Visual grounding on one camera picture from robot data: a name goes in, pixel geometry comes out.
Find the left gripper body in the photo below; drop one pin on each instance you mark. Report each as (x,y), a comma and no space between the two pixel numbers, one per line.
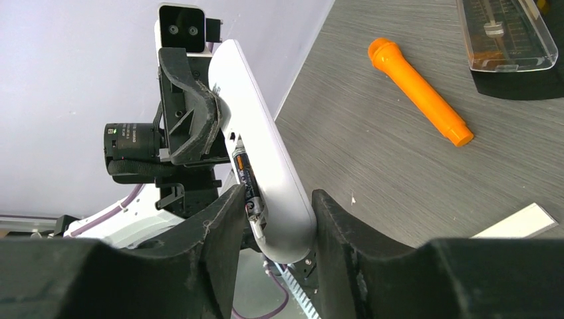
(191,188)

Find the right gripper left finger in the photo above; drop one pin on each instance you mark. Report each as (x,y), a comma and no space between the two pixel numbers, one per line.
(188,271)

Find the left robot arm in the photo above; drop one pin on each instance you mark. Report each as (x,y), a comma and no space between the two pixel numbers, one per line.
(132,155)

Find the black battery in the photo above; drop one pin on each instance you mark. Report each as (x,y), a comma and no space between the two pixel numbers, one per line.
(254,205)

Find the long white box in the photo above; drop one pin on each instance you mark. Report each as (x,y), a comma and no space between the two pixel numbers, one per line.
(523,224)

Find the orange toy microphone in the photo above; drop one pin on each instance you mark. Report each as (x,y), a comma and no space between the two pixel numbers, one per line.
(386,56)

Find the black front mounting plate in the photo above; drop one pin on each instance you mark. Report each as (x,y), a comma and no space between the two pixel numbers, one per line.
(302,281)

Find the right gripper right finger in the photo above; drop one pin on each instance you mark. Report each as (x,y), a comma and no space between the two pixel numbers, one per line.
(365,274)

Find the black metronome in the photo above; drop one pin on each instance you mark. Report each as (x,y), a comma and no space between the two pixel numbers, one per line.
(514,48)

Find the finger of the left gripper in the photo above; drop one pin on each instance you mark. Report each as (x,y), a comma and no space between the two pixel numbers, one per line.
(190,108)

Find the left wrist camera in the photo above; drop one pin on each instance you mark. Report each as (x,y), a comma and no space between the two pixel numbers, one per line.
(186,27)

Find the white remote control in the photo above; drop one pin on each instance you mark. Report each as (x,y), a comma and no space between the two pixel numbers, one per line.
(286,232)

